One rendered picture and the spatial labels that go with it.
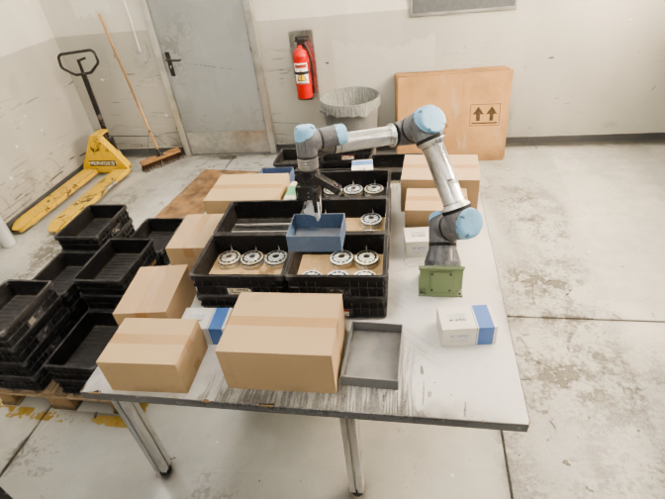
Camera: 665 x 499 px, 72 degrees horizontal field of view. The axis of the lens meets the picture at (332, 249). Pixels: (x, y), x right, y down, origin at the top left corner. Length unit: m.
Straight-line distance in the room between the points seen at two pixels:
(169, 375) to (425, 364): 0.91
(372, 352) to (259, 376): 0.43
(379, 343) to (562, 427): 1.10
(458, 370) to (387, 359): 0.26
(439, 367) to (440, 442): 0.71
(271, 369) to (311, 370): 0.14
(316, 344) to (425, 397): 0.41
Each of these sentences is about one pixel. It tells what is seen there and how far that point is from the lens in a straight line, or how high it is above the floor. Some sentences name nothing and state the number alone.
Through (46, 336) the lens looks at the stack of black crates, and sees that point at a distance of 2.93.
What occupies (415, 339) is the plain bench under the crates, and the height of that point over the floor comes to 0.70.
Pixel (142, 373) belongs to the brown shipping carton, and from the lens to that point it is 1.81.
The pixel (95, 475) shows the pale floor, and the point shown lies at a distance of 2.69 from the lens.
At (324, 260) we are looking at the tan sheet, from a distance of 2.01.
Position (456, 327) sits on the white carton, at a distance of 1.76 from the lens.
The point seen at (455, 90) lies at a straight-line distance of 4.61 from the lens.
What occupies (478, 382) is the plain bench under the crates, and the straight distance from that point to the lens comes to 1.72.
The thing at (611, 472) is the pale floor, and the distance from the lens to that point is 2.50.
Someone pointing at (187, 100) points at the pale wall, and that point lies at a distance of 5.30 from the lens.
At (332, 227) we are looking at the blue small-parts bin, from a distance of 1.78.
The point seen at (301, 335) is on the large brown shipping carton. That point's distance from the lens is 1.60.
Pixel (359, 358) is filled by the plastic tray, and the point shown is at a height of 0.70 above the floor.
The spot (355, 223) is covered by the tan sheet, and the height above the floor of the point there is 0.83.
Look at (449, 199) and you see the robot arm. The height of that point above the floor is 1.12.
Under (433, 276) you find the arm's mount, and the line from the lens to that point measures 1.93.
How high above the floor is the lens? 2.05
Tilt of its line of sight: 36 degrees down
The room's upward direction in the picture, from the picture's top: 7 degrees counter-clockwise
